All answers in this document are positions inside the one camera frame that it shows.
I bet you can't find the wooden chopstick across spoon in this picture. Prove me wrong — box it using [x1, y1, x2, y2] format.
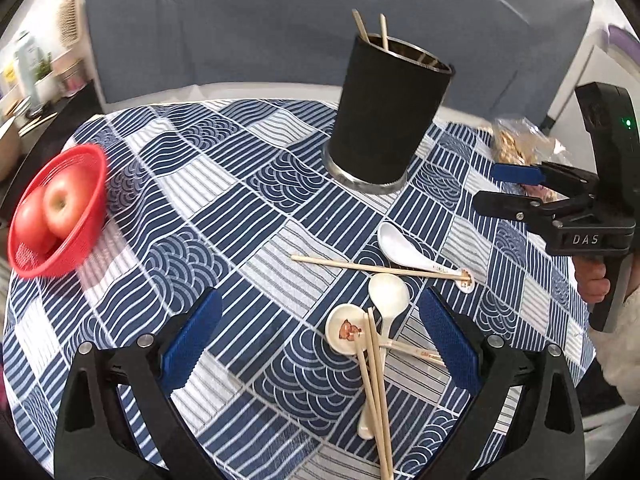
[290, 255, 471, 282]

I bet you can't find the white ceramic spoon long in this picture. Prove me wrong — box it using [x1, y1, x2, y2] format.
[376, 222, 475, 294]

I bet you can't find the wooden chopstick bundle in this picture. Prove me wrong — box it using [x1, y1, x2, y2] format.
[363, 309, 393, 479]
[367, 308, 394, 479]
[354, 332, 387, 479]

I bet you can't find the plain white spoon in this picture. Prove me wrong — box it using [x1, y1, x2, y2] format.
[356, 272, 411, 441]

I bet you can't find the spoon with cartoon print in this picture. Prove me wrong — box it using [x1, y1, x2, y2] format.
[326, 304, 445, 366]

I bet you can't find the right hand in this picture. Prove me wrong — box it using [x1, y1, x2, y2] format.
[573, 256, 611, 304]

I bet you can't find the clear snack box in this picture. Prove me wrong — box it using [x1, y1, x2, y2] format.
[489, 116, 572, 204]

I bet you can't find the grey fabric backdrop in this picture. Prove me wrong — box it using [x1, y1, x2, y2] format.
[86, 0, 593, 120]

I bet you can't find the black cylindrical utensil holder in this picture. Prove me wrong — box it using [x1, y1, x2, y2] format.
[322, 34, 456, 195]

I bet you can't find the red apple back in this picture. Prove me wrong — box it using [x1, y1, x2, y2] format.
[13, 186, 56, 255]

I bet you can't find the red apple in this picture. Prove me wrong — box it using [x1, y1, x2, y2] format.
[13, 186, 56, 255]
[44, 165, 96, 240]

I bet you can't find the blue white patterned tablecloth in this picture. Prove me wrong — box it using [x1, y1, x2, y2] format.
[3, 100, 594, 479]

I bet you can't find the red apple front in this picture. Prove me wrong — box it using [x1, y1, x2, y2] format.
[44, 165, 96, 240]

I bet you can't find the small potted plant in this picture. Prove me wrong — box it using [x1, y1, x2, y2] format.
[35, 53, 52, 81]

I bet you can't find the wooden hairbrush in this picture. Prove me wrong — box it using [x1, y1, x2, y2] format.
[56, 0, 82, 50]

